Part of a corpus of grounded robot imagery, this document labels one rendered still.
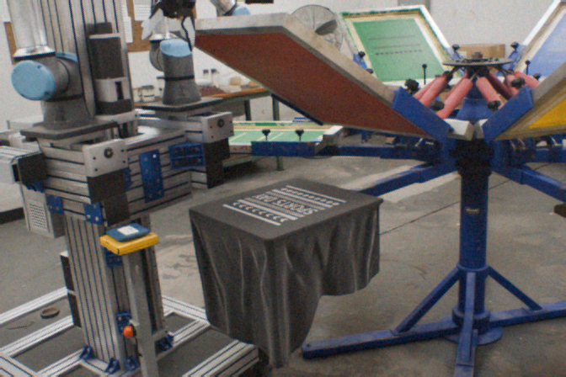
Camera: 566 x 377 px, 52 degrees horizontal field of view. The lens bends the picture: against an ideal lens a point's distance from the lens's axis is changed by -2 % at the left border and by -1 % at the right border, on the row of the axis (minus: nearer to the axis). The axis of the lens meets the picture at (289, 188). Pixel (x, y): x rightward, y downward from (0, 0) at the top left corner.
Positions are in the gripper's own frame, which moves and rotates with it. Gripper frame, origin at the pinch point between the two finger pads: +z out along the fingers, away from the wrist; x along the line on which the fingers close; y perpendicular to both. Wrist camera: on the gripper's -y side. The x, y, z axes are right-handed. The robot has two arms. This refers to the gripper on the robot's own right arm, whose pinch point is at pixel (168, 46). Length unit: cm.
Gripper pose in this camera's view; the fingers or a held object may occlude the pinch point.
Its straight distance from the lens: 166.8
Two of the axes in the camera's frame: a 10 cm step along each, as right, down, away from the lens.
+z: -1.6, 9.8, 0.9
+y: -6.4, -1.8, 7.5
